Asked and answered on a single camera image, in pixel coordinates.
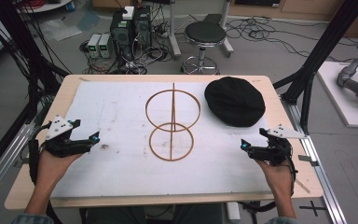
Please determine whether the black metal frame post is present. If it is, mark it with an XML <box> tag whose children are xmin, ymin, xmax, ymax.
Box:
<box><xmin>272</xmin><ymin>0</ymin><xmax>358</xmax><ymax>135</ymax></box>
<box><xmin>0</xmin><ymin>0</ymin><xmax>70</xmax><ymax>106</ymax></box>

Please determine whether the round white table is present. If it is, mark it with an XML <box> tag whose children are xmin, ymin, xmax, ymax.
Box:
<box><xmin>16</xmin><ymin>0</ymin><xmax>73</xmax><ymax>14</ymax></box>

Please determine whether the white table mat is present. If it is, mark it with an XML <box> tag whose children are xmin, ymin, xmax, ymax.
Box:
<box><xmin>50</xmin><ymin>81</ymin><xmax>273</xmax><ymax>199</ymax></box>

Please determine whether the black round stool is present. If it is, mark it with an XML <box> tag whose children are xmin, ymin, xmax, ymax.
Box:
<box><xmin>181</xmin><ymin>21</ymin><xmax>227</xmax><ymax>76</ymax></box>

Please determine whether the white floor board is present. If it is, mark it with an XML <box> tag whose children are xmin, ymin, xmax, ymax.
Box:
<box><xmin>316</xmin><ymin>61</ymin><xmax>358</xmax><ymax>130</ymax></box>

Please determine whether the grey bench power supply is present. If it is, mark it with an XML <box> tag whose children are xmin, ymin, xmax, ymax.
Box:
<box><xmin>98</xmin><ymin>33</ymin><xmax>113</xmax><ymax>59</ymax></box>
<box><xmin>87</xmin><ymin>34</ymin><xmax>103</xmax><ymax>59</ymax></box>

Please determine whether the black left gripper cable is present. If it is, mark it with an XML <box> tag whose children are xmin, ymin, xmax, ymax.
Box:
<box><xmin>27</xmin><ymin>121</ymin><xmax>52</xmax><ymax>186</ymax></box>

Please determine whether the tangle of cables by computers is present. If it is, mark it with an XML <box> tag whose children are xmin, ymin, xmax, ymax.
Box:
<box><xmin>79</xmin><ymin>18</ymin><xmax>176</xmax><ymax>76</ymax></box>

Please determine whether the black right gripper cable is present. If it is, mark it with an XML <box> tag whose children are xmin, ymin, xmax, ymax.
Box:
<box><xmin>238</xmin><ymin>143</ymin><xmax>298</xmax><ymax>214</ymax></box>

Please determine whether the tangle of black floor cables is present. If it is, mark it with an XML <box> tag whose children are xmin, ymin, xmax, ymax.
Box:
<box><xmin>225</xmin><ymin>16</ymin><xmax>358</xmax><ymax>64</ymax></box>

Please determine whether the person's left hand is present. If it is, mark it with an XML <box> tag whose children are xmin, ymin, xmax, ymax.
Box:
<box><xmin>37</xmin><ymin>149</ymin><xmax>84</xmax><ymax>189</ymax></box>

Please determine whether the person's right hand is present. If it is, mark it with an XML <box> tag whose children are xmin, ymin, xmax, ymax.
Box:
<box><xmin>255</xmin><ymin>158</ymin><xmax>295</xmax><ymax>196</ymax></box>

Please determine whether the black computer tower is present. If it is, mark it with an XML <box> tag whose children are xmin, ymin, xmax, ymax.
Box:
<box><xmin>132</xmin><ymin>5</ymin><xmax>153</xmax><ymax>49</ymax></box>
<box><xmin>109</xmin><ymin>11</ymin><xmax>135</xmax><ymax>62</ymax></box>

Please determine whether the wooden ring hat stand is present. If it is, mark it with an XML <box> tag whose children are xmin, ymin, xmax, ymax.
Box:
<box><xmin>145</xmin><ymin>82</ymin><xmax>201</xmax><ymax>162</ymax></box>

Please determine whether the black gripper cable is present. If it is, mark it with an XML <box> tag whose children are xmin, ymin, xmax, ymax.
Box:
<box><xmin>27</xmin><ymin>121</ymin><xmax>52</xmax><ymax>186</ymax></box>
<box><xmin>238</xmin><ymin>143</ymin><xmax>298</xmax><ymax>214</ymax></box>

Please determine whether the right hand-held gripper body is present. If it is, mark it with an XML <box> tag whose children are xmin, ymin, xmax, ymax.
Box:
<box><xmin>249</xmin><ymin>124</ymin><xmax>308</xmax><ymax>166</ymax></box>

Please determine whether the white box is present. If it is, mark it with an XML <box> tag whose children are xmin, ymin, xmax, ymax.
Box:
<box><xmin>122</xmin><ymin>6</ymin><xmax>135</xmax><ymax>21</ymax></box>

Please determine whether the black hat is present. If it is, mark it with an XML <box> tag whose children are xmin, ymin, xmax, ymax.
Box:
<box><xmin>203</xmin><ymin>76</ymin><xmax>267</xmax><ymax>128</ymax></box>

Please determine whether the grey desk leg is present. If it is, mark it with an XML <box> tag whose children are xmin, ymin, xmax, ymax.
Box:
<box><xmin>219</xmin><ymin>0</ymin><xmax>235</xmax><ymax>59</ymax></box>
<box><xmin>167</xmin><ymin>0</ymin><xmax>183</xmax><ymax>61</ymax></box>

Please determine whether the clear plastic sheet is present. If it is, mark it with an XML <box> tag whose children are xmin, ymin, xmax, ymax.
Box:
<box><xmin>39</xmin><ymin>18</ymin><xmax>83</xmax><ymax>42</ymax></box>

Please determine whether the aluminium rail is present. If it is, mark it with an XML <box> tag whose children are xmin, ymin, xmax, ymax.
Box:
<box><xmin>280</xmin><ymin>95</ymin><xmax>349</xmax><ymax>224</ymax></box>
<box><xmin>0</xmin><ymin>120</ymin><xmax>46</xmax><ymax>208</ymax></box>

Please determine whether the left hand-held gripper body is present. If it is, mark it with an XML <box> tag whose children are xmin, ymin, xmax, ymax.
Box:
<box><xmin>44</xmin><ymin>115</ymin><xmax>91</xmax><ymax>159</ymax></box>

